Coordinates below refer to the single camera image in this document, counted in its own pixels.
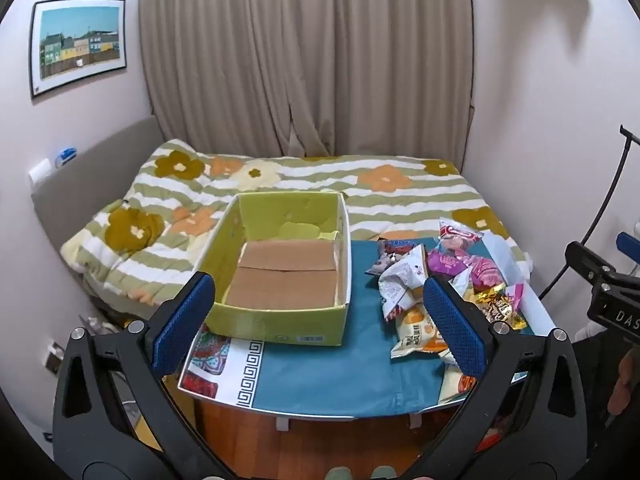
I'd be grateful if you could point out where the black cable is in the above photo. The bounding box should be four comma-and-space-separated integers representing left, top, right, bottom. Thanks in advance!
537, 125, 640, 298

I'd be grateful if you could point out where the white wall switch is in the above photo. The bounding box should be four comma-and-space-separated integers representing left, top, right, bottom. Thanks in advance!
28, 158, 53, 186

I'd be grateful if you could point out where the dark grey snack packet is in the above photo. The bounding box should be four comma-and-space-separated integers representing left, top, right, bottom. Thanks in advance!
365, 239, 426, 276

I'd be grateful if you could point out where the person's right hand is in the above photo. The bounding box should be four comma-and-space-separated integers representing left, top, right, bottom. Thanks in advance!
607, 347, 637, 413

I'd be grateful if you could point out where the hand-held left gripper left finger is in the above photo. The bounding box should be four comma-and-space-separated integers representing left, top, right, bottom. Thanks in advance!
52, 271, 236, 480

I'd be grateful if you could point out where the pink and white snack packet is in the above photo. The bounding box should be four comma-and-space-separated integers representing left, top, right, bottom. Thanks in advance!
426, 250, 473, 278

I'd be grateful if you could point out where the beige curtain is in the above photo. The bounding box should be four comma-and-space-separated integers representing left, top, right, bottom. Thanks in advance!
137, 0, 475, 158

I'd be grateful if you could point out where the orange and white snack packet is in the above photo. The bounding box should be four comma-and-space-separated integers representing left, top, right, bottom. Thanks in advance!
437, 360, 478, 406
390, 305, 448, 358

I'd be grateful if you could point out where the gold snack packet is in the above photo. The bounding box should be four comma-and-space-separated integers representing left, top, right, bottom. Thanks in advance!
472, 287, 528, 331

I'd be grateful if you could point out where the white crumpled snack packet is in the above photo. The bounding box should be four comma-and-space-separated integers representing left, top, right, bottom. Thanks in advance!
377, 247, 428, 321

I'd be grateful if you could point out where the red bag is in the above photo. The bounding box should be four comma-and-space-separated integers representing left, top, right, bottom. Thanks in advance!
475, 390, 526, 456

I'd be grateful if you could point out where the pink striped snack packet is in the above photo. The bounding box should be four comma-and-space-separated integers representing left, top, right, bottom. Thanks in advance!
467, 255, 507, 291

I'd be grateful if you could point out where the red and white snack packet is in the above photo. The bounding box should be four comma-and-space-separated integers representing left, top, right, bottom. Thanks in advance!
439, 217, 485, 253

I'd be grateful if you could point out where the floral striped blanket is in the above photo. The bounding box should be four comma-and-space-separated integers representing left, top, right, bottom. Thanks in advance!
60, 139, 533, 306

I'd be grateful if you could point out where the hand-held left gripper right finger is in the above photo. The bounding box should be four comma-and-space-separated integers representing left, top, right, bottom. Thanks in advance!
405, 276, 588, 480

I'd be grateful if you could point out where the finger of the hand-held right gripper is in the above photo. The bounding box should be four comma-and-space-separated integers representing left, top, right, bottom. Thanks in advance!
565, 241, 620, 282
616, 232, 640, 264

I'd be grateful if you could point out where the green cardboard box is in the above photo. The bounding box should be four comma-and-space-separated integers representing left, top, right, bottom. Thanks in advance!
192, 191, 351, 347

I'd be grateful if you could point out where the grey padded headboard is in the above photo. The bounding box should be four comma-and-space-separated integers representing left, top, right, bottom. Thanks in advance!
31, 115, 166, 241

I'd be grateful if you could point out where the plain pink snack packet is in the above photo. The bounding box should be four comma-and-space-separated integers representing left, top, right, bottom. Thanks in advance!
505, 282, 525, 321

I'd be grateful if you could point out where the teal tablecloth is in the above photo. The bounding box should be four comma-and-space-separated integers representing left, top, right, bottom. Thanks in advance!
177, 232, 556, 413

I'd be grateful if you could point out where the white folding table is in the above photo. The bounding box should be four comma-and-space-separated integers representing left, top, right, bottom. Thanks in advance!
177, 240, 558, 433

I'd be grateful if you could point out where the framed picture of houses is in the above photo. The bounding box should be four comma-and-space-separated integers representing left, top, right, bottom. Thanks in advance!
29, 0, 127, 100

